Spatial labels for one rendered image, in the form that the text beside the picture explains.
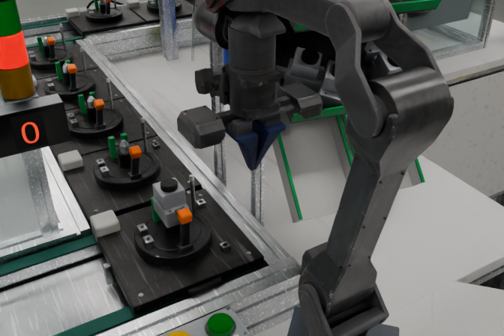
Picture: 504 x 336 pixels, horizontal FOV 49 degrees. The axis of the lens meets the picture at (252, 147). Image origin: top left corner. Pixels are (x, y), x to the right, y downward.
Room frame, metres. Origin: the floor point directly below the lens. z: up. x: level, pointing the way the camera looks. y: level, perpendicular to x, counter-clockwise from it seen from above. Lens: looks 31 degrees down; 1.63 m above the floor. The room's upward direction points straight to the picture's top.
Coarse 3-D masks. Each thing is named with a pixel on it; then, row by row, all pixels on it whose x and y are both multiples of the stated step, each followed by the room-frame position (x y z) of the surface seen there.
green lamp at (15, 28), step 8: (8, 0) 0.78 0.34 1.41; (0, 8) 0.77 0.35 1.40; (8, 8) 0.77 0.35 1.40; (16, 8) 0.79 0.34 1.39; (0, 16) 0.77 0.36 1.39; (8, 16) 0.77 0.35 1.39; (16, 16) 0.79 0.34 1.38; (0, 24) 0.77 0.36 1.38; (8, 24) 0.77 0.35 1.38; (16, 24) 0.78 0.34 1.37; (0, 32) 0.76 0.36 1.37; (8, 32) 0.77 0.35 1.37; (16, 32) 0.78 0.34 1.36
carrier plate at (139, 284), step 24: (120, 216) 0.85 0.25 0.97; (144, 216) 0.85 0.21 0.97; (216, 216) 0.85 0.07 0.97; (96, 240) 0.80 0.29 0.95; (120, 240) 0.78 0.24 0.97; (216, 240) 0.78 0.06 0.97; (240, 240) 0.78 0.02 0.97; (120, 264) 0.72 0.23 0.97; (144, 264) 0.72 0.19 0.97; (192, 264) 0.72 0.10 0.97; (216, 264) 0.72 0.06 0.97; (240, 264) 0.72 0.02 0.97; (144, 288) 0.66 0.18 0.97; (168, 288) 0.66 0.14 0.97; (144, 312) 0.63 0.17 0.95
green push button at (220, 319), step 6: (210, 318) 0.59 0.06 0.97; (216, 318) 0.59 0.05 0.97; (222, 318) 0.59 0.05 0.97; (228, 318) 0.59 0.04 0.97; (210, 324) 0.58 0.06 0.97; (216, 324) 0.58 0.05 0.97; (222, 324) 0.58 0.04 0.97; (228, 324) 0.58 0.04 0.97; (210, 330) 0.57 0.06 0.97; (216, 330) 0.57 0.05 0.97; (222, 330) 0.57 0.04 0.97; (228, 330) 0.57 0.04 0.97
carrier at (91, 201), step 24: (144, 120) 1.06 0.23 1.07; (120, 144) 1.00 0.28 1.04; (144, 144) 1.05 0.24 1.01; (72, 168) 1.02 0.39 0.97; (96, 168) 0.99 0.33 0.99; (120, 168) 0.99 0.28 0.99; (144, 168) 0.99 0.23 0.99; (168, 168) 1.02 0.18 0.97; (72, 192) 0.95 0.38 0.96; (96, 192) 0.93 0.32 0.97; (120, 192) 0.93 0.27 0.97; (144, 192) 0.93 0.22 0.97
